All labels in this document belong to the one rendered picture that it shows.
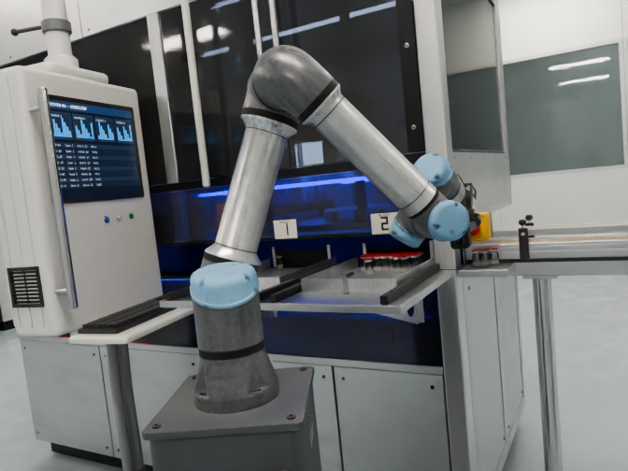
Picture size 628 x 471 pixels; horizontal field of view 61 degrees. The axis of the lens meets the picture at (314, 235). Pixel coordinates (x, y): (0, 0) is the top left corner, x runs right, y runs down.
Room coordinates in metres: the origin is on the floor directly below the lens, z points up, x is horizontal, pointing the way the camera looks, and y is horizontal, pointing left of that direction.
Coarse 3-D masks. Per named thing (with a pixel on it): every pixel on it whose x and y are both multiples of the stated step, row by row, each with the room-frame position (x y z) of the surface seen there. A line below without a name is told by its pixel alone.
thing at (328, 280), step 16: (320, 272) 1.44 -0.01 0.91; (336, 272) 1.52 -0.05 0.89; (384, 272) 1.52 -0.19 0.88; (400, 272) 1.49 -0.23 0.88; (416, 272) 1.35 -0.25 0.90; (304, 288) 1.35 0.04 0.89; (320, 288) 1.33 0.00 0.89; (336, 288) 1.31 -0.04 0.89; (352, 288) 1.28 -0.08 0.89; (368, 288) 1.26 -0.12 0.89; (384, 288) 1.24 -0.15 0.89
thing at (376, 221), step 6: (372, 216) 1.56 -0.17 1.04; (378, 216) 1.55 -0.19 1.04; (384, 216) 1.54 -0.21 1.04; (390, 216) 1.53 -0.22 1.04; (372, 222) 1.56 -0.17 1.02; (378, 222) 1.55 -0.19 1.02; (390, 222) 1.53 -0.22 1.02; (372, 228) 1.56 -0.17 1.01; (378, 228) 1.55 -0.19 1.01; (372, 234) 1.56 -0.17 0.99; (378, 234) 1.55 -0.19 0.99
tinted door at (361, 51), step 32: (288, 0) 1.67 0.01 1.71; (320, 0) 1.62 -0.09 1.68; (352, 0) 1.57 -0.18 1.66; (384, 0) 1.52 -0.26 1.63; (288, 32) 1.68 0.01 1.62; (320, 32) 1.62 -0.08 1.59; (352, 32) 1.57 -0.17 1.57; (384, 32) 1.53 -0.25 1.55; (352, 64) 1.58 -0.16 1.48; (384, 64) 1.53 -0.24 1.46; (352, 96) 1.58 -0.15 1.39; (384, 96) 1.53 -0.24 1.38; (384, 128) 1.54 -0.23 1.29; (320, 160) 1.64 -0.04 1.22
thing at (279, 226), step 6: (276, 222) 1.72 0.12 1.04; (282, 222) 1.71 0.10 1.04; (288, 222) 1.70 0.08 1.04; (294, 222) 1.69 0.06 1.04; (276, 228) 1.72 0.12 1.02; (282, 228) 1.71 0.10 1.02; (288, 228) 1.70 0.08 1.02; (294, 228) 1.69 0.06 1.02; (276, 234) 1.72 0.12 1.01; (282, 234) 1.71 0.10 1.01; (294, 234) 1.69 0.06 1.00
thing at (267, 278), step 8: (264, 264) 1.81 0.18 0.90; (312, 264) 1.58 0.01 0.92; (320, 264) 1.62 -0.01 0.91; (328, 264) 1.66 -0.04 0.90; (264, 272) 1.75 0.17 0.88; (272, 272) 1.73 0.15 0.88; (280, 272) 1.71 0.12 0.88; (288, 272) 1.70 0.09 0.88; (296, 272) 1.50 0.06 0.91; (304, 272) 1.53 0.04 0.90; (264, 280) 1.44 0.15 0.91; (272, 280) 1.43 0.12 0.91; (280, 280) 1.42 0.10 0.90; (264, 288) 1.44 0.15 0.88
